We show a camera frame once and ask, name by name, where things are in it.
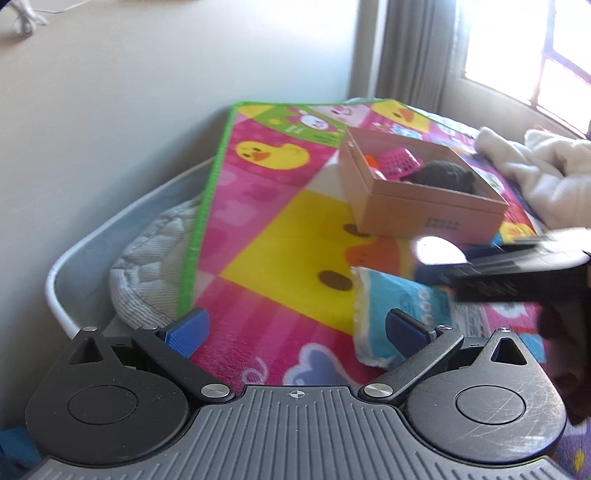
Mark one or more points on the colourful cartoon play mat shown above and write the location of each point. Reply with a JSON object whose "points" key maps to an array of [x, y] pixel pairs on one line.
{"points": [[300, 240]]}

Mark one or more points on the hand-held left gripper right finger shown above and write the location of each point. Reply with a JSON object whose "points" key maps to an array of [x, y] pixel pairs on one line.
{"points": [[406, 330]]}

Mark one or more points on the black plush toy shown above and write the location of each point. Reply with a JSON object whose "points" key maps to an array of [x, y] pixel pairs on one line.
{"points": [[443, 175]]}

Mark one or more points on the grey quilted mattress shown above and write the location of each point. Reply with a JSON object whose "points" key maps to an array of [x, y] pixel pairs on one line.
{"points": [[152, 258]]}

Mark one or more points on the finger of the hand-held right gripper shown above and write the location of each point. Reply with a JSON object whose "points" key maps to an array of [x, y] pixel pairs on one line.
{"points": [[545, 247], [508, 281]]}

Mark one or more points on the grey curtain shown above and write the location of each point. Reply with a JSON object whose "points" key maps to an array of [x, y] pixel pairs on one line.
{"points": [[415, 50]]}

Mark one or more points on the blue tissue packet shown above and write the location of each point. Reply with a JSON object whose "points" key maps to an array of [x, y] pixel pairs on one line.
{"points": [[392, 295]]}

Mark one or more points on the blue cloth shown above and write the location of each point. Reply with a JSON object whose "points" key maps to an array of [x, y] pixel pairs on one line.
{"points": [[16, 452]]}

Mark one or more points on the pink plastic basket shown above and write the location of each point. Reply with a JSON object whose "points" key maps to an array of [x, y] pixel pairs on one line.
{"points": [[397, 161]]}

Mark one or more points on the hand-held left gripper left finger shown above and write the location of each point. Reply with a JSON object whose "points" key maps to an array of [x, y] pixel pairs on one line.
{"points": [[184, 330]]}

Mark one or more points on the pink cardboard box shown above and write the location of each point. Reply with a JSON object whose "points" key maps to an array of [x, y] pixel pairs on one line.
{"points": [[415, 212]]}

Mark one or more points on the window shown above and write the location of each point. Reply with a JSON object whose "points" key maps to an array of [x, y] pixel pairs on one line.
{"points": [[517, 41]]}

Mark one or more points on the white fluffy blanket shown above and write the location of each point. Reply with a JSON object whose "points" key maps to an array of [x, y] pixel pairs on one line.
{"points": [[545, 175]]}

